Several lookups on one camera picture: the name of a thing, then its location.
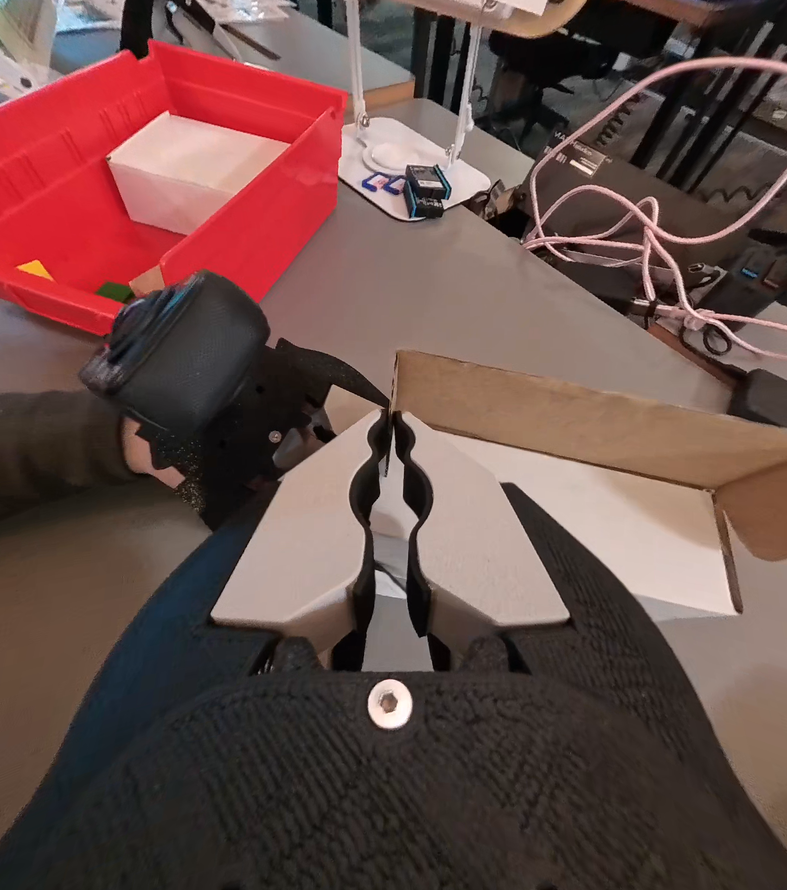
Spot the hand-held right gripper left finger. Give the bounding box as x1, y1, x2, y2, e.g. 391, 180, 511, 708
210, 409, 394, 672

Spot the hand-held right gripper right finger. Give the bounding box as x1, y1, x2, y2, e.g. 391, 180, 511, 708
392, 410, 571, 672

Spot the white cardboard box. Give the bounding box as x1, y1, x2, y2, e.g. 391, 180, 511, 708
107, 113, 292, 236
327, 350, 787, 623

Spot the red plastic bin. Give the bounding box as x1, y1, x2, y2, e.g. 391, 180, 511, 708
0, 40, 349, 336

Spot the person's left forearm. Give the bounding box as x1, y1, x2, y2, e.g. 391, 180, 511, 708
0, 388, 137, 536

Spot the person's left hand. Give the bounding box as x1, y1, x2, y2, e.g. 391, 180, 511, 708
121, 416, 189, 491

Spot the black battery with blue label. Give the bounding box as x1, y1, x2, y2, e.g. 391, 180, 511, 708
405, 164, 452, 200
402, 189, 447, 221

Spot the white desk stand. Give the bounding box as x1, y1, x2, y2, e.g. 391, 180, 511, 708
338, 0, 493, 223

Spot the grey background table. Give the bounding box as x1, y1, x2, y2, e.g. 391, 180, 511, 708
52, 7, 415, 112

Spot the black power adapter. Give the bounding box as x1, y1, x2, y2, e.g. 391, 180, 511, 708
727, 369, 787, 439

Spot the black usb hub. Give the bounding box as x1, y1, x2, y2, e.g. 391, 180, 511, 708
609, 243, 787, 328

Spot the dark grey equipment case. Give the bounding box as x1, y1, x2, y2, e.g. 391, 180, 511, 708
518, 114, 787, 314

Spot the black office chair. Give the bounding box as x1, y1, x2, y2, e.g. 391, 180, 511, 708
487, 21, 620, 140

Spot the dark table with wooden top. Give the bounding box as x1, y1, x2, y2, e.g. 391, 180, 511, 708
616, 0, 787, 203

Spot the pink cable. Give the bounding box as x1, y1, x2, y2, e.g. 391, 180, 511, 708
522, 57, 787, 362

